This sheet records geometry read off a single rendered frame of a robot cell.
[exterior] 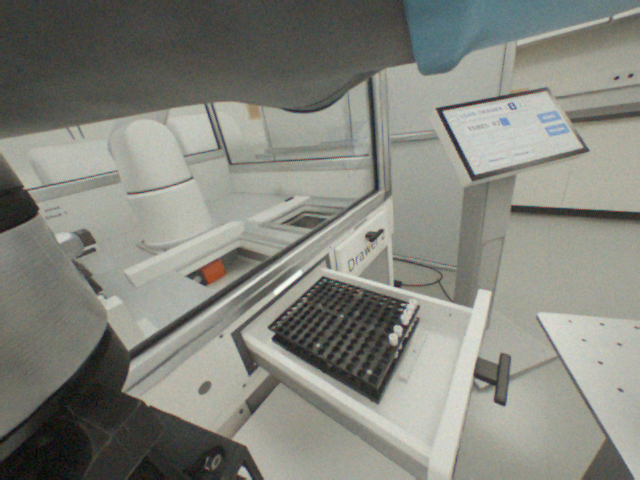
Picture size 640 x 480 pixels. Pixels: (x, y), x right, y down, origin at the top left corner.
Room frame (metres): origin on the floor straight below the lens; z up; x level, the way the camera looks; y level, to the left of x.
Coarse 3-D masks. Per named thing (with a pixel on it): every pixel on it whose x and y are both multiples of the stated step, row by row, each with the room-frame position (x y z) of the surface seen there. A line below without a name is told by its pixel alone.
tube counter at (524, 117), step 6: (516, 114) 0.98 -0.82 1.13; (522, 114) 0.99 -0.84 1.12; (528, 114) 0.99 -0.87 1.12; (492, 120) 0.96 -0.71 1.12; (498, 120) 0.96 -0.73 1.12; (504, 120) 0.96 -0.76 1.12; (510, 120) 0.96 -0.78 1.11; (516, 120) 0.97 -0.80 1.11; (522, 120) 0.97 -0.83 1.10; (528, 120) 0.97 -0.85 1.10; (534, 120) 0.97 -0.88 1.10; (498, 126) 0.94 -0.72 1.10; (504, 126) 0.95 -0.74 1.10
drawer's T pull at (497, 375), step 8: (480, 360) 0.21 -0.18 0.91; (504, 360) 0.20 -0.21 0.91; (480, 368) 0.20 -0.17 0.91; (488, 368) 0.20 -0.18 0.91; (496, 368) 0.20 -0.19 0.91; (504, 368) 0.19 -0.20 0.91; (480, 376) 0.19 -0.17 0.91; (488, 376) 0.19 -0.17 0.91; (496, 376) 0.19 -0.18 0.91; (504, 376) 0.18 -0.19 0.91; (496, 384) 0.18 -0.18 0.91; (504, 384) 0.17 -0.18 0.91; (496, 392) 0.17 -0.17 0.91; (504, 392) 0.17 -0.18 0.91; (496, 400) 0.16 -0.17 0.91; (504, 400) 0.16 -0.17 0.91
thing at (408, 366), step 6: (420, 330) 0.33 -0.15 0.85; (420, 336) 0.32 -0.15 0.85; (426, 336) 0.32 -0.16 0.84; (414, 342) 0.31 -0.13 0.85; (420, 342) 0.30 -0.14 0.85; (414, 348) 0.29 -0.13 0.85; (420, 348) 0.29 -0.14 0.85; (408, 354) 0.29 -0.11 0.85; (414, 354) 0.28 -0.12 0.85; (408, 360) 0.27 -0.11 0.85; (414, 360) 0.27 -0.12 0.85; (402, 366) 0.27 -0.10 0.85; (408, 366) 0.26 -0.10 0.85; (402, 372) 0.26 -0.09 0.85; (408, 372) 0.25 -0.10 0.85; (402, 378) 0.25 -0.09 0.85; (408, 378) 0.25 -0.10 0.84
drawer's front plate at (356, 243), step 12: (384, 216) 0.75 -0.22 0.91; (360, 228) 0.65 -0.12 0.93; (372, 228) 0.68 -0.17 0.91; (384, 228) 0.74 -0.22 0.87; (348, 240) 0.59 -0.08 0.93; (360, 240) 0.63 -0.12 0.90; (384, 240) 0.74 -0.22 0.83; (336, 252) 0.55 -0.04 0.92; (348, 252) 0.58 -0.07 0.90; (360, 252) 0.62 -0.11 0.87; (372, 252) 0.67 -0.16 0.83; (360, 264) 0.61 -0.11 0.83
